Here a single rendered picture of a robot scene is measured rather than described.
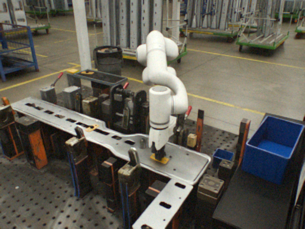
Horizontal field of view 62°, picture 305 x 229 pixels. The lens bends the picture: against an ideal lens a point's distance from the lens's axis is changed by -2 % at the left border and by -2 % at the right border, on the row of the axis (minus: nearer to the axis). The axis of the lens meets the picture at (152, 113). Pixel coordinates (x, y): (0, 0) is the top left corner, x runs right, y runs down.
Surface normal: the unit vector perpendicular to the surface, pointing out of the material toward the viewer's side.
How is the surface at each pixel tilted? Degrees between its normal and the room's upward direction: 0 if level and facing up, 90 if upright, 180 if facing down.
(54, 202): 0
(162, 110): 90
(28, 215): 0
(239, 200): 0
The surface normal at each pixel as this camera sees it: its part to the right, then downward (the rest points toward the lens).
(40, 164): 0.85, 0.24
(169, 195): 0.00, -0.89
